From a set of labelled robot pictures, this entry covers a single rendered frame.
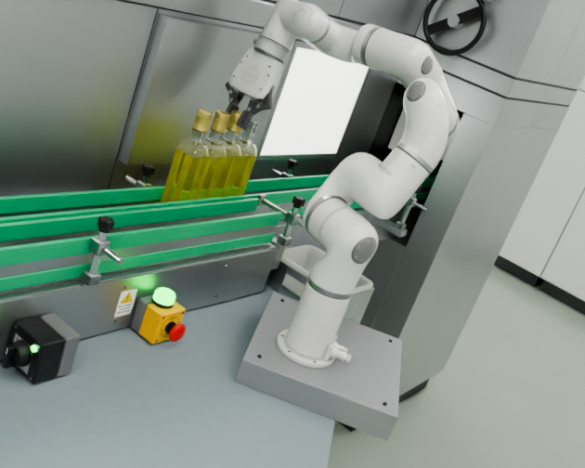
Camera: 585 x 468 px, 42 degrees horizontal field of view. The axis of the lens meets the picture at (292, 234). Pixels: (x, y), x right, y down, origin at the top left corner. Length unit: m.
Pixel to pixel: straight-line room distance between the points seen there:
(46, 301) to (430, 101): 0.78
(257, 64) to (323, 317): 0.59
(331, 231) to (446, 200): 1.15
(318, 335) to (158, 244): 0.37
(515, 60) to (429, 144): 1.08
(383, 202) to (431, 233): 1.16
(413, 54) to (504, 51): 0.98
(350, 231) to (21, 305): 0.60
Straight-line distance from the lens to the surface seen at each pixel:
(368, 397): 1.55
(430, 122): 1.46
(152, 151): 1.81
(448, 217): 2.58
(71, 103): 1.65
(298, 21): 1.70
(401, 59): 1.57
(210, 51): 1.82
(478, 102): 2.54
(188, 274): 1.64
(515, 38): 2.51
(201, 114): 1.68
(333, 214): 1.48
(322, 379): 1.54
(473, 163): 2.54
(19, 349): 1.35
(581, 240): 5.31
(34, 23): 1.53
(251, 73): 1.76
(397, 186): 1.46
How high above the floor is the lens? 1.55
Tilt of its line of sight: 20 degrees down
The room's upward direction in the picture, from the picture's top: 20 degrees clockwise
